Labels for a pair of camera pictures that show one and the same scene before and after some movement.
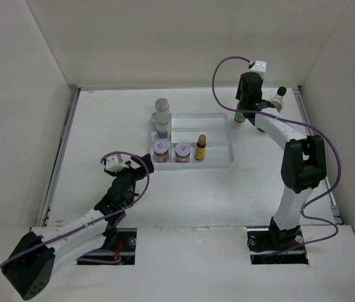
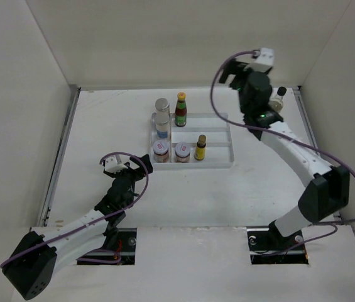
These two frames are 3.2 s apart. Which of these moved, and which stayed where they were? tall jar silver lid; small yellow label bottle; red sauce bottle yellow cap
Moved: red sauce bottle yellow cap
Stayed: small yellow label bottle; tall jar silver lid
